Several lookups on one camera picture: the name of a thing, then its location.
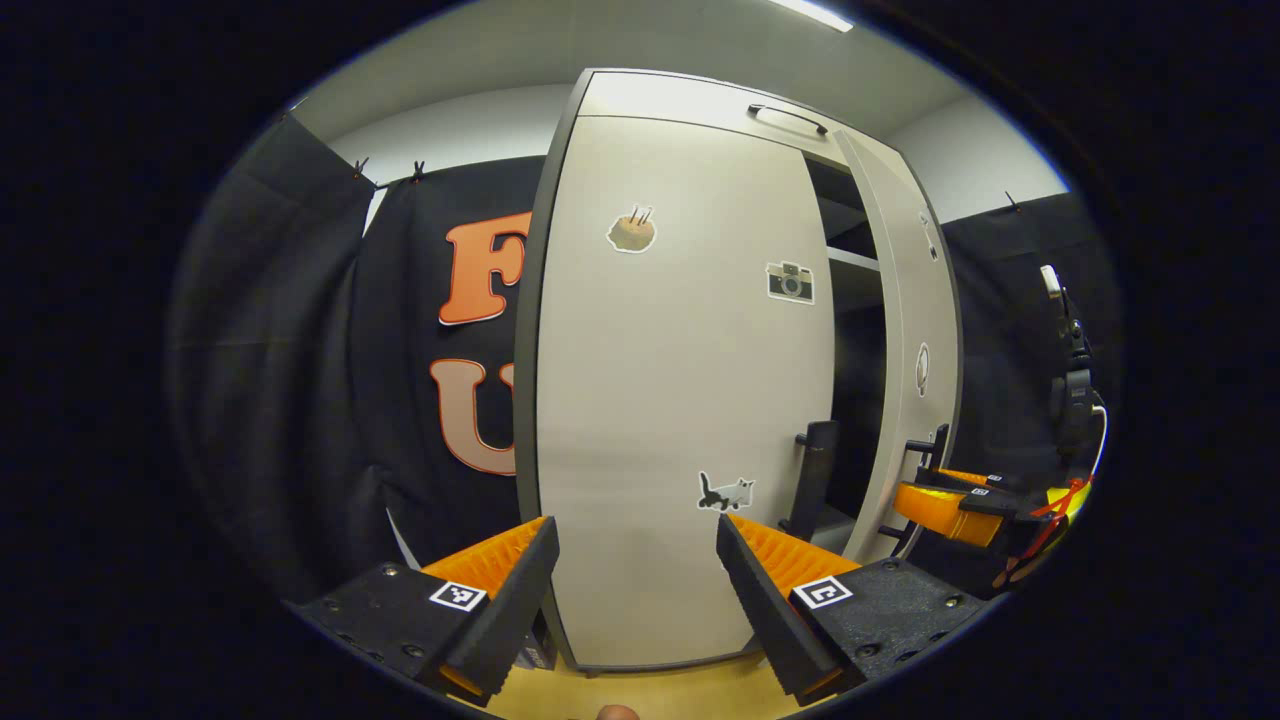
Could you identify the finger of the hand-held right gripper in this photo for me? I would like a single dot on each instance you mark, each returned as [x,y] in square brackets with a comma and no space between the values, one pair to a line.
[975,477]
[940,510]

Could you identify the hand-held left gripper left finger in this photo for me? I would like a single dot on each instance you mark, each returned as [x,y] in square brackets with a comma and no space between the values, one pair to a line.
[515,610]

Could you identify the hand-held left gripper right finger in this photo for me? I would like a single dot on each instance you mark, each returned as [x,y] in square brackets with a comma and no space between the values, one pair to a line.
[765,610]

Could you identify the beige cabinet door headphones sticker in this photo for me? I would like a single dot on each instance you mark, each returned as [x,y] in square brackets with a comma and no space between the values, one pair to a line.
[905,300]

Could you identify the grey double-door shoe cabinet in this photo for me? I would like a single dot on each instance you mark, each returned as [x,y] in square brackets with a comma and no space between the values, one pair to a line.
[526,400]

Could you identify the white cabinet bottom shelf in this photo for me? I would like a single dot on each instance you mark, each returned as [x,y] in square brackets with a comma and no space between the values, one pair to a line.
[835,515]

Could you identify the white cabinet shelf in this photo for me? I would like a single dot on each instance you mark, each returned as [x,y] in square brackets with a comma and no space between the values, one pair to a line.
[855,258]
[835,515]

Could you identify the beige cabinet drawer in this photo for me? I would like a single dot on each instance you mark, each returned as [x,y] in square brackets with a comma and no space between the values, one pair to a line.
[680,95]

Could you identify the black backdrop cloth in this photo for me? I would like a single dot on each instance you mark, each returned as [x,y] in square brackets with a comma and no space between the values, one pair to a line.
[280,350]

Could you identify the wide ceiling light panel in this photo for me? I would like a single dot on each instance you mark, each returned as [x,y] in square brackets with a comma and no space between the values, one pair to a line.
[815,13]

